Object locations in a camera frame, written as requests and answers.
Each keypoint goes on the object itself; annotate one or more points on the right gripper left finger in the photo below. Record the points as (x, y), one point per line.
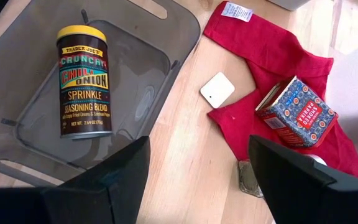
(104, 193)

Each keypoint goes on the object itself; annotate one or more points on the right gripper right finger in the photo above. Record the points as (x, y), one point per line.
(306, 199)

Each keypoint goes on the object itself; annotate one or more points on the white-capped glass spice jar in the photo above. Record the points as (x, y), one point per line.
(247, 179)

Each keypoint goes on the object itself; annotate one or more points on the blue labelled packet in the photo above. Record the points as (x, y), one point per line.
(297, 113)

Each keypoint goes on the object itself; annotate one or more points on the chili onion seasoning can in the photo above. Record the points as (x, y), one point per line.
(84, 93)

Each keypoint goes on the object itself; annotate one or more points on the clear plastic bin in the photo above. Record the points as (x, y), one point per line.
(353, 93)

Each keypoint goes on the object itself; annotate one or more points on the white square plastic tile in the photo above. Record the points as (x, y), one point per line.
(217, 90)

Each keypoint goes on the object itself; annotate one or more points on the red cloth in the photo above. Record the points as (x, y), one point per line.
(275, 53)

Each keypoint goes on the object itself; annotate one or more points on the light grey plastic bin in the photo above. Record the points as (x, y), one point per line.
(287, 3)

